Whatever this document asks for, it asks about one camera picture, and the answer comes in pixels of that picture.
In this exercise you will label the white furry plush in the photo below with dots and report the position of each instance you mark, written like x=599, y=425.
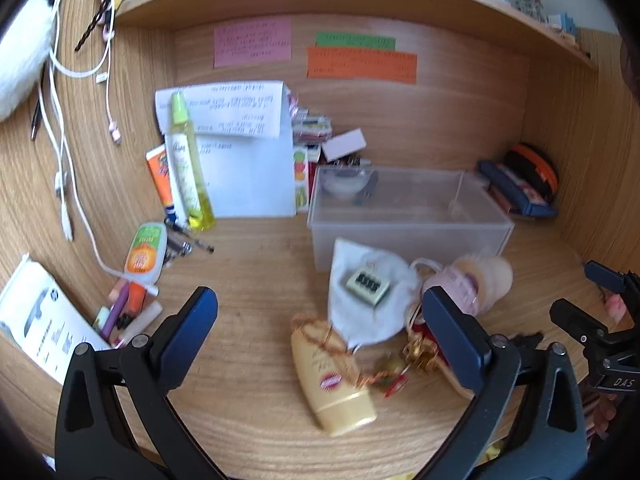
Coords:
x=20, y=60

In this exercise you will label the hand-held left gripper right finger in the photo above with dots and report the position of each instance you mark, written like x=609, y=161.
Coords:
x=447, y=337

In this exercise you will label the wooden desktop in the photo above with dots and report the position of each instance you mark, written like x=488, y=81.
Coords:
x=260, y=270

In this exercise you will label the small white card box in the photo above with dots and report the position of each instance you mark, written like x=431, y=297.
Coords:
x=344, y=144

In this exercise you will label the black orange pouch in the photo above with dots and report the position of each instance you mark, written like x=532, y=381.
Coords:
x=535, y=170

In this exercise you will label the pile of small packets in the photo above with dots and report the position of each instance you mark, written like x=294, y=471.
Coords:
x=312, y=125

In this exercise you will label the person's right hand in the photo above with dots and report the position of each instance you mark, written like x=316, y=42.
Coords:
x=602, y=412

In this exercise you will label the black pen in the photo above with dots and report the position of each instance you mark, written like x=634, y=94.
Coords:
x=36, y=120

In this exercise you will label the small white digit counter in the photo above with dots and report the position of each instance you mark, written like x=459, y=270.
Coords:
x=367, y=286

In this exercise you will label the wooden shelf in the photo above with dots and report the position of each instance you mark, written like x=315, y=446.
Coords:
x=350, y=5

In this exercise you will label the golden ornament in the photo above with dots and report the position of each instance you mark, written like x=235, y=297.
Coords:
x=425, y=357

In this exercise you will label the blue white box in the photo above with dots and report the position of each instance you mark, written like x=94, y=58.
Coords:
x=565, y=22

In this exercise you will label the pink paper note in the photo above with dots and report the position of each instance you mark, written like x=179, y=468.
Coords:
x=252, y=42

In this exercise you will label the small orange box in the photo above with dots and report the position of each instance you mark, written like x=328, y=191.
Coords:
x=502, y=200

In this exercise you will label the bundle of black silver pens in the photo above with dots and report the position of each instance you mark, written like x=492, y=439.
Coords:
x=182, y=247

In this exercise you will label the yellow-green spray bottle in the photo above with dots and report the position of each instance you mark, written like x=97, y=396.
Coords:
x=185, y=170

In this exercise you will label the white bottle orange green label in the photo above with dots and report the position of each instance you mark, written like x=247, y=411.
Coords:
x=145, y=252

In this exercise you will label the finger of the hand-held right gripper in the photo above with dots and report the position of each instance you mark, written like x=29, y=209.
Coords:
x=575, y=317
x=607, y=275

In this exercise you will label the blue case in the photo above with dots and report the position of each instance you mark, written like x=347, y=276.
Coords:
x=505, y=180

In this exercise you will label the green paper note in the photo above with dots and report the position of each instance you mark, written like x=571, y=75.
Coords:
x=355, y=41

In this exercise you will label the white stick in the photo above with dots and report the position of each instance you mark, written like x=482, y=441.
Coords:
x=142, y=322

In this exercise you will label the purple marker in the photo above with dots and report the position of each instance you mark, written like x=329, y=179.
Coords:
x=116, y=315

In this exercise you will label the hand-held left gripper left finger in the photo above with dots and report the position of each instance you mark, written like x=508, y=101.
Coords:
x=196, y=317

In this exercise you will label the white face mask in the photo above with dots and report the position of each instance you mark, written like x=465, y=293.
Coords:
x=360, y=322

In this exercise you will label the white handwritten paper sheets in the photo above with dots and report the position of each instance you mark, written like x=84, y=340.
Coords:
x=250, y=180

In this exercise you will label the orange paper note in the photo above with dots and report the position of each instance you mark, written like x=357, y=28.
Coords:
x=361, y=65

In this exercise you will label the white printed booklet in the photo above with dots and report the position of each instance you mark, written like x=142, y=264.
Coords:
x=40, y=320

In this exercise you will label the orange cream tube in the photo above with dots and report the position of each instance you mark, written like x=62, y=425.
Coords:
x=161, y=180

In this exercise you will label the clear plastic storage box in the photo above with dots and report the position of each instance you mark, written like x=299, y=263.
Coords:
x=400, y=220

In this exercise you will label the peach roll with pink label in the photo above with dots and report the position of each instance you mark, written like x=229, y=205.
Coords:
x=487, y=277

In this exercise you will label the fruit sticker box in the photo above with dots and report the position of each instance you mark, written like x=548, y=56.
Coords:
x=301, y=180

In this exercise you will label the yellow lotion bottle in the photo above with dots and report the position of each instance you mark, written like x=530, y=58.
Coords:
x=332, y=400

